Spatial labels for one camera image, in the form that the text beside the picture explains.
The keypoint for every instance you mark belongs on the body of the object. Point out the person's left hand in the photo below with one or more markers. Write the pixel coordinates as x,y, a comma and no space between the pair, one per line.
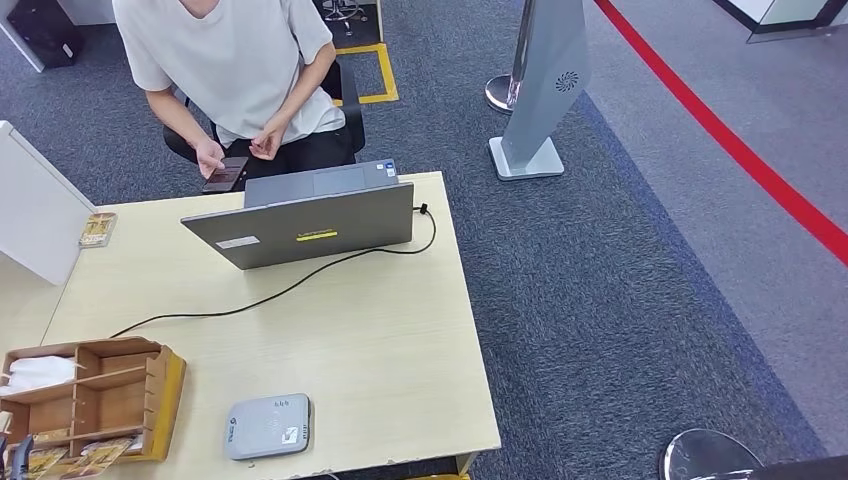
268,140

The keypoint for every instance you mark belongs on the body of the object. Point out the person's right hand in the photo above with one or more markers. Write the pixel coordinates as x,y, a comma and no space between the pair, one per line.
208,158

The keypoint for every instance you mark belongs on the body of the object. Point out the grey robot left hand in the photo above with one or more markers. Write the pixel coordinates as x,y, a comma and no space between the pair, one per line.
20,458

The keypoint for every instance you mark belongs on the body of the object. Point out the gold room key card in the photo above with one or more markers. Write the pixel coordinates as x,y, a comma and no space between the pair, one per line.
98,230
41,462
50,436
99,454

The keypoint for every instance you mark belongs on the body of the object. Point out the dark smartphone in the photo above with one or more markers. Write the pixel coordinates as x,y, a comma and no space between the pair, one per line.
226,175

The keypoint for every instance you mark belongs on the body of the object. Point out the person's right forearm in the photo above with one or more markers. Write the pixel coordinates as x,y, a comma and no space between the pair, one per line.
175,119

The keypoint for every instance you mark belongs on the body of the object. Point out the person's left forearm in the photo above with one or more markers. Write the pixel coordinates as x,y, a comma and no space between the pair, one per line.
305,86

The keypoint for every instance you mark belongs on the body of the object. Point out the person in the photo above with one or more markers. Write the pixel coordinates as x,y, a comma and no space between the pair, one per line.
232,66

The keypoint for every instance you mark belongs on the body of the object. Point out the white card stack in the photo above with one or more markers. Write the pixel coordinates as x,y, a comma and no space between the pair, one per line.
38,374

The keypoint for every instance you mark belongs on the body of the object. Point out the wooden card organizer box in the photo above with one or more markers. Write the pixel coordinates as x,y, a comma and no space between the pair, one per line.
116,396

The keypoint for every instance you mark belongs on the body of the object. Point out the grey card reader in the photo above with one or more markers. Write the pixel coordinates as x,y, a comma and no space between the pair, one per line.
268,429

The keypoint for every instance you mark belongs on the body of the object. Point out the black office chair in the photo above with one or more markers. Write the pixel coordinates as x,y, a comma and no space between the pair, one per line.
350,112

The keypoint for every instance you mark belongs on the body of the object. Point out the grey laptop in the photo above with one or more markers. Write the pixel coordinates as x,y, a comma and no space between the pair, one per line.
301,232

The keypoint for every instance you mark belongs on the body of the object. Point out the yellow floor tape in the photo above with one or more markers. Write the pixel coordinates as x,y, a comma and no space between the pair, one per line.
387,74

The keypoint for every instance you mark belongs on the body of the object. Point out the office chair wheel base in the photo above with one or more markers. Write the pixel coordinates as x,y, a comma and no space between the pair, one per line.
344,10

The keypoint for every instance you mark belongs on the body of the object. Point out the white partition panel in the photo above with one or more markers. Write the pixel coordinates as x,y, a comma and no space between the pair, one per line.
33,225

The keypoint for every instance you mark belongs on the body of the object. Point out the white cabinet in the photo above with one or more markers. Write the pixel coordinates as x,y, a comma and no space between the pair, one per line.
86,10

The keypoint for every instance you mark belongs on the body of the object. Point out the black box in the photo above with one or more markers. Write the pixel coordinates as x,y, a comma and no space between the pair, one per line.
43,33

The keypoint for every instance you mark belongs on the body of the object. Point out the white desk panel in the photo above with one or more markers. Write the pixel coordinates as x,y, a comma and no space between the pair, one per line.
23,46

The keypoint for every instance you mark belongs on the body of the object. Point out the grey kiosk stand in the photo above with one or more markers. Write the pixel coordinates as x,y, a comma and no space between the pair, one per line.
544,86

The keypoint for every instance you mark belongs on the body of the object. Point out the red floor tape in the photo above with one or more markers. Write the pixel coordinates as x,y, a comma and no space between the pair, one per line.
729,140

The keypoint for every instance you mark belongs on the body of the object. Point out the glass display case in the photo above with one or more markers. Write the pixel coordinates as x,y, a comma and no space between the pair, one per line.
782,18

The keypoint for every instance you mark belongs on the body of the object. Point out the chrome stanchion base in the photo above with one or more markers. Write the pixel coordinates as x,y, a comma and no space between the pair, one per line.
705,457

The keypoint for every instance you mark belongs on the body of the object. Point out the chrome stanchion post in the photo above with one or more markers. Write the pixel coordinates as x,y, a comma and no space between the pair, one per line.
498,91

